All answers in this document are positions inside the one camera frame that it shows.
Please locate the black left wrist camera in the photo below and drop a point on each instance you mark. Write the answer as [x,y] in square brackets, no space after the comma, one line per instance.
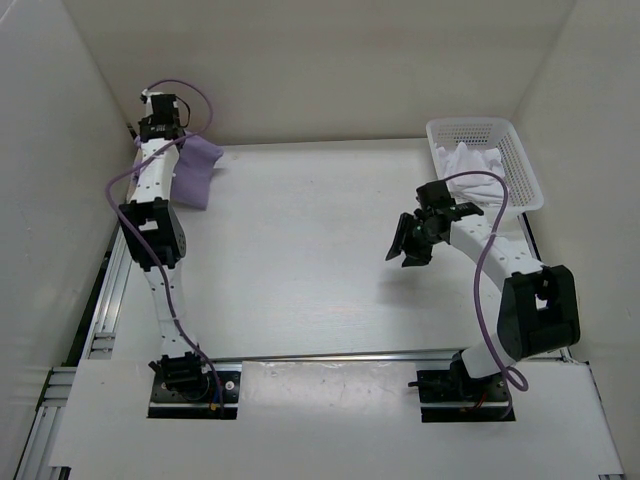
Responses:
[166,116]

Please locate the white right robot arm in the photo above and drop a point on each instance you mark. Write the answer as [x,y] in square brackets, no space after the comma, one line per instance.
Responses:
[538,309]

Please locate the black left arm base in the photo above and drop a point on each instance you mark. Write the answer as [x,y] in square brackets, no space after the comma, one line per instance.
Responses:
[185,388]

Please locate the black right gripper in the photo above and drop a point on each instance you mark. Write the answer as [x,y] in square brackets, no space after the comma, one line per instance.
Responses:
[405,223]

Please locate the purple t shirt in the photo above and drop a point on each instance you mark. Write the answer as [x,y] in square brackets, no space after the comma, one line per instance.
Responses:
[194,172]

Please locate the white plastic basket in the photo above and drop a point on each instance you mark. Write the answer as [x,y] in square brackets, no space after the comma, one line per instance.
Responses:
[485,133]

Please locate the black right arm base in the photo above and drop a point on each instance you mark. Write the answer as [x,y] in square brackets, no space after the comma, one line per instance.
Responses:
[452,396]

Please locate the aluminium table edge rail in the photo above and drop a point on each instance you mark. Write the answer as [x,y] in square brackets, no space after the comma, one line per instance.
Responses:
[95,340]

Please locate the white crumpled cloth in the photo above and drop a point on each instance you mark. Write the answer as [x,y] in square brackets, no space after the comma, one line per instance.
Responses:
[474,185]

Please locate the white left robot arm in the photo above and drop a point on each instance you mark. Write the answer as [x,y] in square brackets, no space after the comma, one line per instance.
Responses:
[157,243]

